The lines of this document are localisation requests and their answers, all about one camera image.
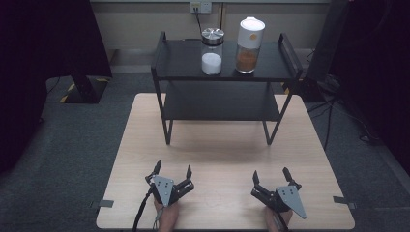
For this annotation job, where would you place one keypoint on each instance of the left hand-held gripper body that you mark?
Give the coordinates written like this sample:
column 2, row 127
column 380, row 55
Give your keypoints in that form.
column 164, row 190

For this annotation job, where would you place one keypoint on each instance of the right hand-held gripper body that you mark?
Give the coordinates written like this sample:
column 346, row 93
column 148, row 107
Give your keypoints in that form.
column 288, row 198

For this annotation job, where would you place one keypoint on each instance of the black two-tier metal shelf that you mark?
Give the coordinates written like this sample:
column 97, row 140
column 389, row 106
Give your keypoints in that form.
column 187, row 61

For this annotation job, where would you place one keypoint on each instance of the glass jar with silver lid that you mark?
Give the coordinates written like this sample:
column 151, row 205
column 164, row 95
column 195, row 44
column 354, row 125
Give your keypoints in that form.
column 212, row 54

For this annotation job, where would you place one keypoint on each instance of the glass jar with white lid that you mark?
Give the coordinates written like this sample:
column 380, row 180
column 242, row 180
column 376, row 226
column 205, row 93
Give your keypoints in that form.
column 248, row 45

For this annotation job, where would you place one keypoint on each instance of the person's right hand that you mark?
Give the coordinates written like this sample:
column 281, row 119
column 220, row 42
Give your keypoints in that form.
column 272, row 220

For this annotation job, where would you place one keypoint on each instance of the person's left hand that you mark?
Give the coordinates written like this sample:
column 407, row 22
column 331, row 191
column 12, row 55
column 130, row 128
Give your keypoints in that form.
column 169, row 217

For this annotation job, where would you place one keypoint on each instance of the grey tape strip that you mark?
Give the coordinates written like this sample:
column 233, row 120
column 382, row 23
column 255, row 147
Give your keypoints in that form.
column 106, row 203
column 343, row 201

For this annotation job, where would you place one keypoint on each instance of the black stand base yellow stripes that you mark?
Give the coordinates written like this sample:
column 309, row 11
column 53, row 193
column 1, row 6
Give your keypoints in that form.
column 84, row 92

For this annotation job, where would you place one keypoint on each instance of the black upright stand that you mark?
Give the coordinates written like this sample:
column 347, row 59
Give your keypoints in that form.
column 327, row 42

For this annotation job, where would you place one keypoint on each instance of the dark curtain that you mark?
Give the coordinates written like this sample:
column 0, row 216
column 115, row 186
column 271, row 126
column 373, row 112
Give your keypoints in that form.
column 42, row 48
column 380, row 64

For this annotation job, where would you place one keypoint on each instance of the white wall socket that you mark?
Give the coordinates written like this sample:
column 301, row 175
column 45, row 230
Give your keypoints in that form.
column 200, row 6

